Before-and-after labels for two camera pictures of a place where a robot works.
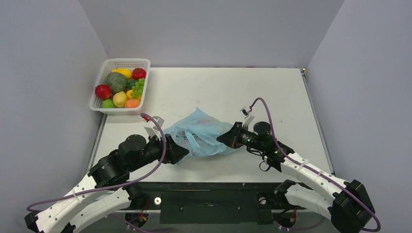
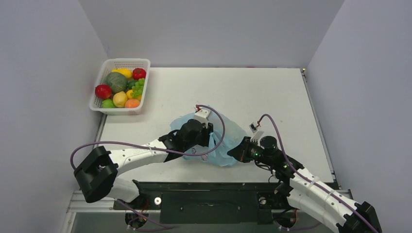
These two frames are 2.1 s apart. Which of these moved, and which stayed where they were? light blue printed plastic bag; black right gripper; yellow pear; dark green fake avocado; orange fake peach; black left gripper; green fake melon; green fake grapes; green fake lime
Moved: black left gripper; black right gripper; light blue printed plastic bag
Stayed: green fake grapes; yellow pear; green fake lime; dark green fake avocado; orange fake peach; green fake melon
